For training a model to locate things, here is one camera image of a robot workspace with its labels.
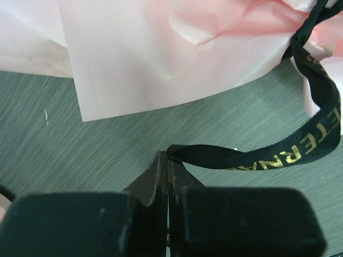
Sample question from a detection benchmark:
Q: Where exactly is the black ribbon gold lettering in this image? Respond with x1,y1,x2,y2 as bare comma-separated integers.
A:
167,1,342,171

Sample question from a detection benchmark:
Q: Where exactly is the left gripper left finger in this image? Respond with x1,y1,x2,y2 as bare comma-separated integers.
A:
1,152,168,256

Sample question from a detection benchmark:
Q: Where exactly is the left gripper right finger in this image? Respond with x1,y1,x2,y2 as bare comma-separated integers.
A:
167,161,326,256

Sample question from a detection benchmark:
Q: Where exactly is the pink flower bouquet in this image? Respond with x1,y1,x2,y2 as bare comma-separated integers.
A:
0,0,343,123

